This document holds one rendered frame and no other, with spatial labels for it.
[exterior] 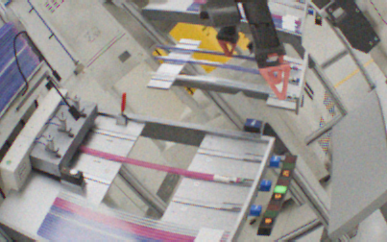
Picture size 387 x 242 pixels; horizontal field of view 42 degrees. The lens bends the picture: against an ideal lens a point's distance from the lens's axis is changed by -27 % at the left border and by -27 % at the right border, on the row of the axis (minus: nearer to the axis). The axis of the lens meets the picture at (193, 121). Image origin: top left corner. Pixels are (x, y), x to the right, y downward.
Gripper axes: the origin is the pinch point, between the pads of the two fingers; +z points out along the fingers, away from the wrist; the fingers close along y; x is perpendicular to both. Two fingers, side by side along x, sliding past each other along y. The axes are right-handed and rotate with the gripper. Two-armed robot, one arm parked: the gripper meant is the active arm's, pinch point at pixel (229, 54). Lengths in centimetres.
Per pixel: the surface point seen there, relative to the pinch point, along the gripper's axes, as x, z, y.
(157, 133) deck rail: -11.8, 9.7, 36.3
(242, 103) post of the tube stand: 6.9, 11.7, 10.4
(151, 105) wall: -103, 155, -195
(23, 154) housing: -45, 0, 75
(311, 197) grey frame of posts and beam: 40, 28, 34
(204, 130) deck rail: 1.8, 6.0, 36.3
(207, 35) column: -72, 110, -232
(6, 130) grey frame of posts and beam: -55, -6, 72
